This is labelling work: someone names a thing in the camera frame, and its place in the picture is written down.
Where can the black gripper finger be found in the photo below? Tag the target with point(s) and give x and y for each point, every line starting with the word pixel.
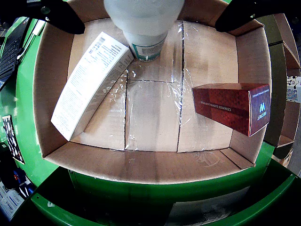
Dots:
pixel 58 16
pixel 235 16

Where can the translucent bottle with teal label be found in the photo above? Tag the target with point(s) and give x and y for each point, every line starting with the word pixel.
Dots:
pixel 143 23

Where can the long white printed box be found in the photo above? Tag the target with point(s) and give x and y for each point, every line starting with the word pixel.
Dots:
pixel 89 82

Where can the red carton box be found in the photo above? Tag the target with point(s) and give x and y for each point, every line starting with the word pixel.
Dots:
pixel 223 103

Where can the divided cardboard box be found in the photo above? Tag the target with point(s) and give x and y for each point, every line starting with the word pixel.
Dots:
pixel 288 115

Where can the shallow cardboard tray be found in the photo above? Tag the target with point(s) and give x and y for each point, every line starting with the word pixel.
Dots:
pixel 152 117

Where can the small blue red box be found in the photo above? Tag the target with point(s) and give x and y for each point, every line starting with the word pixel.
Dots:
pixel 17 175

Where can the white adapter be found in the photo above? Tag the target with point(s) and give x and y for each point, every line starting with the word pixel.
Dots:
pixel 38 27

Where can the black laptop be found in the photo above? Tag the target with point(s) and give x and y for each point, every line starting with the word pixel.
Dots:
pixel 10 54

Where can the black white red patterned card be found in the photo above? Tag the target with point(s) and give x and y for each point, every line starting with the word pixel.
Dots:
pixel 11 139

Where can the brown carton with printed letters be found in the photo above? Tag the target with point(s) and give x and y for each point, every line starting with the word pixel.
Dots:
pixel 283 157

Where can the black device with label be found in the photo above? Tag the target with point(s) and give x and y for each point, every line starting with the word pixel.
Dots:
pixel 7 169

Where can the green metal shelf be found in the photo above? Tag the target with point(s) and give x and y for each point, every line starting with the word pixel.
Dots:
pixel 141 188

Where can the printed paper sheet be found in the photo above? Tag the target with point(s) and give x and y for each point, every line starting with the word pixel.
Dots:
pixel 9 204

